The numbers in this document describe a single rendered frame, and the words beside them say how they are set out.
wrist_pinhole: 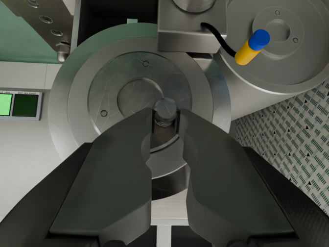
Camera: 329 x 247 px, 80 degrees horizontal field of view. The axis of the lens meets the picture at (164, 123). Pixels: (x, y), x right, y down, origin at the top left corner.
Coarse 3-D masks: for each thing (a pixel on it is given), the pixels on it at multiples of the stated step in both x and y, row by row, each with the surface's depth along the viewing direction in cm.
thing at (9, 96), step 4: (0, 96) 47; (4, 96) 47; (8, 96) 47; (0, 100) 47; (4, 100) 47; (8, 100) 47; (0, 104) 47; (4, 104) 47; (8, 104) 47; (0, 108) 47; (4, 108) 47; (8, 108) 47; (0, 112) 47; (4, 112) 47; (8, 112) 47
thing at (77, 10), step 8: (80, 0) 18; (80, 8) 17; (88, 8) 19; (80, 16) 17; (88, 16) 19; (80, 24) 18; (88, 24) 20; (96, 24) 22; (104, 24) 25; (112, 24) 30; (120, 24) 36; (72, 32) 17; (80, 32) 18; (88, 32) 20; (96, 32) 22; (72, 40) 17; (80, 40) 18; (72, 48) 17
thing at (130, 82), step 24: (120, 72) 14; (144, 72) 14; (168, 72) 14; (96, 96) 14; (120, 96) 14; (144, 96) 14; (168, 96) 14; (96, 120) 14; (120, 120) 14; (168, 144) 14
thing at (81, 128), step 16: (112, 48) 16; (128, 48) 16; (144, 48) 16; (96, 64) 16; (176, 64) 16; (192, 64) 16; (80, 80) 16; (192, 80) 16; (80, 96) 15; (192, 96) 16; (208, 96) 16; (80, 112) 15; (208, 112) 16; (80, 128) 15; (80, 144) 15; (176, 144) 15; (160, 160) 15; (176, 160) 15; (160, 176) 15
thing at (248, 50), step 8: (200, 24) 14; (208, 24) 13; (216, 32) 13; (256, 32) 9; (264, 32) 9; (224, 40) 12; (248, 40) 10; (256, 40) 9; (264, 40) 9; (224, 48) 12; (240, 48) 11; (248, 48) 10; (256, 48) 10; (232, 56) 12; (240, 56) 11; (248, 56) 10; (240, 64) 11
